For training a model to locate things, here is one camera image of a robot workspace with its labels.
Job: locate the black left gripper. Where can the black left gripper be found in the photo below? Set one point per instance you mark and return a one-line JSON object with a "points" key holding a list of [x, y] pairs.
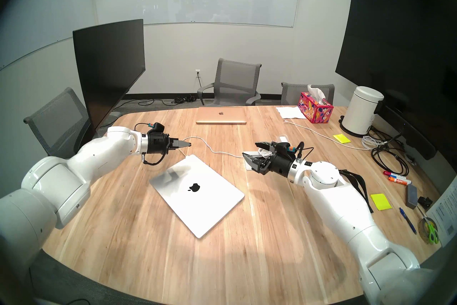
{"points": [[159, 143]]}

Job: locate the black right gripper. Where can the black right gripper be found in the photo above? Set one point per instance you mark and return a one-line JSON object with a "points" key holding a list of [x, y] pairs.
{"points": [[281, 165]]}

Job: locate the silver MacBook laptop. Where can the silver MacBook laptop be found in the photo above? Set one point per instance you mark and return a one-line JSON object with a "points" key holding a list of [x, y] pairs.
{"points": [[207, 207]]}

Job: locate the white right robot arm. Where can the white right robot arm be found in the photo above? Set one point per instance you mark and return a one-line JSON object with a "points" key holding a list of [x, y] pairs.
{"points": [[339, 207]]}

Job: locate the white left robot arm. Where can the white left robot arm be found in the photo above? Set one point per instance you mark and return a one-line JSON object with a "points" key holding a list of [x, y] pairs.
{"points": [[89, 154]]}

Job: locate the gold MacBook laptop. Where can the gold MacBook laptop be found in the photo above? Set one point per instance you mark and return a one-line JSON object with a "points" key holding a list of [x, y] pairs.
{"points": [[221, 118]]}

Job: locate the white power adapter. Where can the white power adapter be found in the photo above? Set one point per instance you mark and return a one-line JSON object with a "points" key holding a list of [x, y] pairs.
{"points": [[283, 138]]}

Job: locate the white paper napkin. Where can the white paper napkin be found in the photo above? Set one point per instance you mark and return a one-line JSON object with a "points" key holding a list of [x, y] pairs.
{"points": [[289, 112]]}

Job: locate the floral red tissue box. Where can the floral red tissue box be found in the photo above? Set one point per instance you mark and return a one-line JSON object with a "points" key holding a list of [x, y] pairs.
{"points": [[314, 111]]}

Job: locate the grey mesh office chair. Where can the grey mesh office chair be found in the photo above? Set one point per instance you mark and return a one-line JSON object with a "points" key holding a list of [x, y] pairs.
{"points": [[53, 122], [235, 77], [294, 93]]}

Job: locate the yellow sticky note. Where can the yellow sticky note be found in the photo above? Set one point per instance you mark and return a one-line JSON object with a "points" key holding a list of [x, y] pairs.
{"points": [[342, 139]]}

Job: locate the black curved monitor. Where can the black curved monitor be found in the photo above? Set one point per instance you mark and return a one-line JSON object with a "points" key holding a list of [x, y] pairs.
{"points": [[107, 68]]}

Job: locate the white cylindrical bin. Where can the white cylindrical bin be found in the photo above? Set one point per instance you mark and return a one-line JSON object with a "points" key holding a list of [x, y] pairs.
{"points": [[360, 111]]}

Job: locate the red whiteboard marker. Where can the red whiteboard marker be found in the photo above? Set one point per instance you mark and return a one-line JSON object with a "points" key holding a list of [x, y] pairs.
{"points": [[386, 172]]}

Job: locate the yellow sticky note pad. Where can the yellow sticky note pad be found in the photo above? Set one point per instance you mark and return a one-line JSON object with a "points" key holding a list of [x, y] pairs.
{"points": [[381, 201]]}

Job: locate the orange whiteboard marker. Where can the orange whiteboard marker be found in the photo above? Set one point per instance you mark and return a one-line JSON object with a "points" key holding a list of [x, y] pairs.
{"points": [[398, 180]]}

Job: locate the black video bar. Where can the black video bar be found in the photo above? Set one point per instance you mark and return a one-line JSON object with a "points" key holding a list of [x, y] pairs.
{"points": [[414, 136]]}

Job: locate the grey whiteboard eraser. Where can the grey whiteboard eraser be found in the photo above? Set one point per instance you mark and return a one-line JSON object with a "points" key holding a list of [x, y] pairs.
{"points": [[411, 196]]}

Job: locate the blue pen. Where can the blue pen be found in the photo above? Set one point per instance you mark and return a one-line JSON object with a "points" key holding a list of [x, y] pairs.
{"points": [[407, 219]]}

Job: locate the black binder clip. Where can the black binder clip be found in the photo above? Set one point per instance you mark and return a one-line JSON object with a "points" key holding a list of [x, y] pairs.
{"points": [[425, 201]]}

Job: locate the white printed paper sheet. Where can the white printed paper sheet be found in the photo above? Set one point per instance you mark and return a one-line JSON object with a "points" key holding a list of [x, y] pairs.
{"points": [[446, 211]]}

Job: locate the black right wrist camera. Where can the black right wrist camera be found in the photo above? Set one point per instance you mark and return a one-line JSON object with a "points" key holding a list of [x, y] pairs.
{"points": [[284, 148]]}

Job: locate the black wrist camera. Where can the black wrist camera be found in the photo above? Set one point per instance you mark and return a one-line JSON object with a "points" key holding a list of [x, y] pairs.
{"points": [[284, 148], [157, 128]]}

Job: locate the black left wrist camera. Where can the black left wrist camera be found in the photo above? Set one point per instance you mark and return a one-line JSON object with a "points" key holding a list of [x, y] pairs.
{"points": [[157, 128]]}

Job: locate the large black wall TV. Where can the large black wall TV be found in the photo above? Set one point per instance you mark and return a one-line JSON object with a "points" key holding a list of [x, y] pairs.
{"points": [[392, 32]]}

